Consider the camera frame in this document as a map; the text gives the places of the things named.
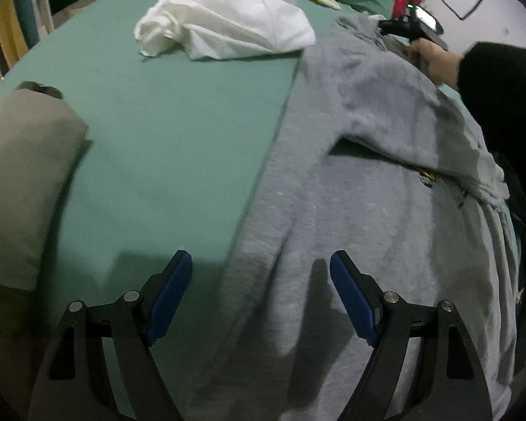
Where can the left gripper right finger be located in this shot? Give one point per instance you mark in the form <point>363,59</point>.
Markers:
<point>448,381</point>

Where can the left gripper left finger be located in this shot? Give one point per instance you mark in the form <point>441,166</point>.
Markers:
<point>73,382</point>

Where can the grey sweatshirt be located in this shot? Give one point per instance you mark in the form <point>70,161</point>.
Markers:
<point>374,160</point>

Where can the black sleeve forearm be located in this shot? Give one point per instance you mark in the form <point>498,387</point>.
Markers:
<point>492,84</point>

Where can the person's right hand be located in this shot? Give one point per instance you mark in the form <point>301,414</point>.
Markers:
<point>442,67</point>

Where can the red pillow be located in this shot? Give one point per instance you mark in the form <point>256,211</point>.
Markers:
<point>401,8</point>

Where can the green bed sheet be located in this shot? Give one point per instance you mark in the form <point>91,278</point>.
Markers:
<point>173,158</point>

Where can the white crumpled garment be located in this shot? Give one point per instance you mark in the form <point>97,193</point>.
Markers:
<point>224,29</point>

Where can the khaki folded garment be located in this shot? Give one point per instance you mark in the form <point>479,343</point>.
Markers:
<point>41,138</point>

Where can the teal and yellow curtain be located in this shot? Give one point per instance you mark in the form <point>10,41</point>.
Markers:
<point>18,30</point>

